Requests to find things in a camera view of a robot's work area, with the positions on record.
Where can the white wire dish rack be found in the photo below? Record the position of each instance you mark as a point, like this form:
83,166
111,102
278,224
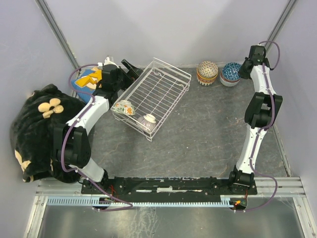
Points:
157,91

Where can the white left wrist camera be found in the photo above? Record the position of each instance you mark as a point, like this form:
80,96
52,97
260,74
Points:
108,60

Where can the white bowl teal floral pattern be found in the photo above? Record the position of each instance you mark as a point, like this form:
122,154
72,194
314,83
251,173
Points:
224,78

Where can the maroon tile pattern bowl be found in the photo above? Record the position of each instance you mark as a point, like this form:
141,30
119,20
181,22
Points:
207,69

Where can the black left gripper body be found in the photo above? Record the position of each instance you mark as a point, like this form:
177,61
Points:
123,81

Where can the yellow sun pattern bowl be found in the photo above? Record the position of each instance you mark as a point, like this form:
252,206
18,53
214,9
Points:
204,80

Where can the plain white ribbed bowl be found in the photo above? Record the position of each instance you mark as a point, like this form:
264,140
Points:
228,83

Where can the grey striped bowl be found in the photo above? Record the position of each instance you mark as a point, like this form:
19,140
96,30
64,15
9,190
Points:
147,122

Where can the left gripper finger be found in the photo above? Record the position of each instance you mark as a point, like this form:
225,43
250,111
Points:
136,76
131,68

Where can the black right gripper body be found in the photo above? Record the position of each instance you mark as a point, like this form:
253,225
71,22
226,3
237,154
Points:
243,72

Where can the white bowl teal leaf pattern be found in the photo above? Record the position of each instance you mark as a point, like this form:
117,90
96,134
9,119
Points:
205,83

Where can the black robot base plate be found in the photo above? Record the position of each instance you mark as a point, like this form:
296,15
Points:
165,190

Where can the white bowl orange flower pattern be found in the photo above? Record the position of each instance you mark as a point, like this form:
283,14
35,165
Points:
124,107

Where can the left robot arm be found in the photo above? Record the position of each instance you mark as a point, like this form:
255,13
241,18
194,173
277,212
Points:
71,146

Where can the aluminium frame rails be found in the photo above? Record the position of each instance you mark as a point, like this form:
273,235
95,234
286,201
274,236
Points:
282,188

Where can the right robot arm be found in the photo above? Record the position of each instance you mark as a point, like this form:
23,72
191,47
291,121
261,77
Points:
260,115

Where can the white bowl red lattice pattern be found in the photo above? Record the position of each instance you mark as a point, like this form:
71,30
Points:
230,71

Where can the black plush flower blanket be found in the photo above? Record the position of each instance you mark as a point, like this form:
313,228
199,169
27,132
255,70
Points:
31,133

